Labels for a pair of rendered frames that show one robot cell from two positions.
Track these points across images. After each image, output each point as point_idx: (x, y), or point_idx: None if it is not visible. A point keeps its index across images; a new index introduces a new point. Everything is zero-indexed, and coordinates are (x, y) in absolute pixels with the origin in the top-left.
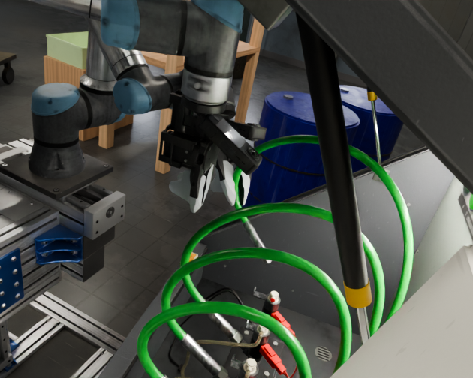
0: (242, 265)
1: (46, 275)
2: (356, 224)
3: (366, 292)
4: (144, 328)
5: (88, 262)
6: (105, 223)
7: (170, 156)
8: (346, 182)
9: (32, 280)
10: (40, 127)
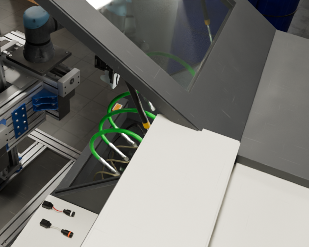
0: (148, 110)
1: (38, 117)
2: (140, 107)
3: (147, 124)
4: (91, 138)
5: (61, 109)
6: (69, 87)
7: (99, 65)
8: (135, 98)
9: (32, 120)
10: (30, 35)
